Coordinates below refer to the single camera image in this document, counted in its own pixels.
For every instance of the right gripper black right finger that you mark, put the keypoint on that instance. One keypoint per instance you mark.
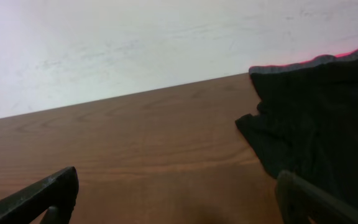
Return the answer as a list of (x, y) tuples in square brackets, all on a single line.
[(302, 202)]

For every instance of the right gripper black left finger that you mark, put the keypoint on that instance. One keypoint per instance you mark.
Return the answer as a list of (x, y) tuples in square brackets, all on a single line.
[(55, 196)]

